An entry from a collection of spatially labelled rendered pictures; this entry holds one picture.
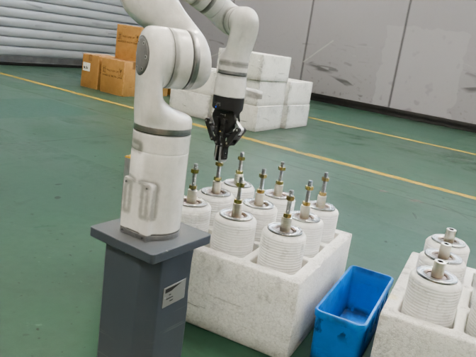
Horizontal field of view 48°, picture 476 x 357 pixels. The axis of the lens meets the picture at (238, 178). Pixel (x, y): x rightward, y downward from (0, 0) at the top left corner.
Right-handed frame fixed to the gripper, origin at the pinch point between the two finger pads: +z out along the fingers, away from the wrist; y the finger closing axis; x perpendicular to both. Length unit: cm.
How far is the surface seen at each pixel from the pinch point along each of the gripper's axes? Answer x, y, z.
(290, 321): -7.8, 35.4, 25.9
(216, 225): -11.6, 14.1, 12.2
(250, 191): 11.9, 0.7, 10.8
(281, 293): -8.7, 32.7, 20.5
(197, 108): 174, -218, 28
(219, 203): -2.0, 4.3, 11.5
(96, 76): 159, -345, 23
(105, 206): 7, -62, 35
